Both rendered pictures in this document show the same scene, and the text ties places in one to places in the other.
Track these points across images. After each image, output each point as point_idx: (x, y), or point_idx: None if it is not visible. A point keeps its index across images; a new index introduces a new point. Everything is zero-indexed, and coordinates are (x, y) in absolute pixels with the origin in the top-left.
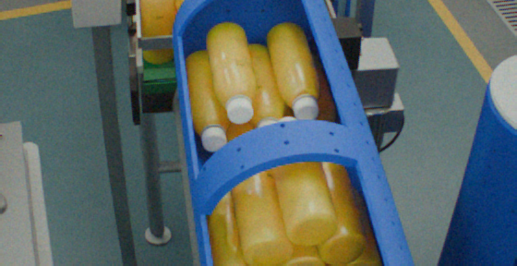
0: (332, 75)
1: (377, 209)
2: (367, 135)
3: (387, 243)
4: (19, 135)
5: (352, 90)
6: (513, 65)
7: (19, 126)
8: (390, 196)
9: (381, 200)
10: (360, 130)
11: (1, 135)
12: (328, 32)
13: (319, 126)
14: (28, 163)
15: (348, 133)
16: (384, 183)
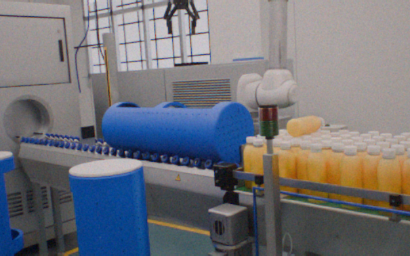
0: (177, 108)
1: (142, 108)
2: (158, 115)
3: (135, 108)
4: (254, 124)
5: (172, 115)
6: (133, 165)
7: (257, 124)
8: (144, 118)
9: (143, 110)
10: (160, 112)
11: (257, 122)
12: (193, 113)
13: (167, 103)
14: (255, 136)
15: (160, 107)
16: (146, 115)
